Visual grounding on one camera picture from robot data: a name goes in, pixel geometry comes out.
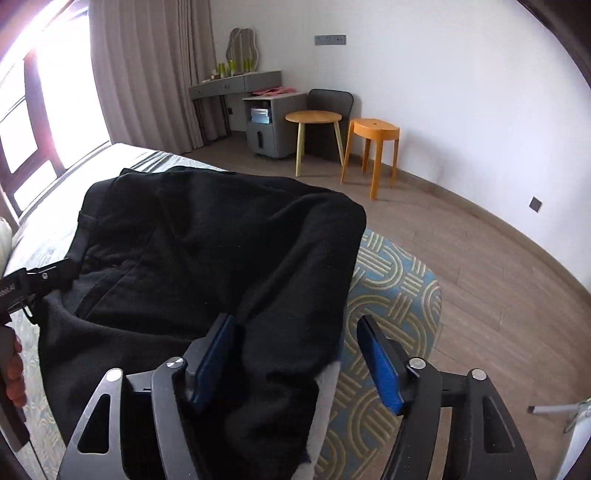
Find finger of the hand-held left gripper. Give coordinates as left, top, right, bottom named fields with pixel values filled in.
left=27, top=257, right=79, bottom=292

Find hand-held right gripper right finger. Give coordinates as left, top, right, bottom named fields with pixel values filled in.
left=357, top=315, right=539, bottom=480

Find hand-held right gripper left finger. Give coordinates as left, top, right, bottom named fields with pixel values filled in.
left=58, top=313, right=238, bottom=480

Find black pants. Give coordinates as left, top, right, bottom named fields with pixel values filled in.
left=37, top=166, right=368, bottom=480

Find person's left hand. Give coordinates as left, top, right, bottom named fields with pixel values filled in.
left=6, top=336, right=27, bottom=409

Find bed with patterned bedspread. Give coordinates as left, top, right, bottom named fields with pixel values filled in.
left=0, top=142, right=444, bottom=480

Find dark framed window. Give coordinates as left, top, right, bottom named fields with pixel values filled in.
left=0, top=0, right=114, bottom=217

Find white stand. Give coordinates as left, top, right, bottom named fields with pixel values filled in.
left=527, top=397, right=591, bottom=480

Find beige curtain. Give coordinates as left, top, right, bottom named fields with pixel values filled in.
left=88, top=0, right=215, bottom=155

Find orange stool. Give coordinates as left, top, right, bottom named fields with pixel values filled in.
left=340, top=117, right=401, bottom=200

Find grey bedside cabinet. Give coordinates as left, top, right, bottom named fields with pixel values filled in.
left=242, top=91, right=309, bottom=160

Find round wooden side table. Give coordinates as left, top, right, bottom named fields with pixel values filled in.
left=285, top=110, right=345, bottom=177

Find black chair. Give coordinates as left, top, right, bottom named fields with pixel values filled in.
left=307, top=89, right=354, bottom=162

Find grey vanity desk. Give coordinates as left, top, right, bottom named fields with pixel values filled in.
left=188, top=70, right=283, bottom=139

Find wavy edged mirror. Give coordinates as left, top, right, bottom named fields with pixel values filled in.
left=225, top=27, right=262, bottom=75

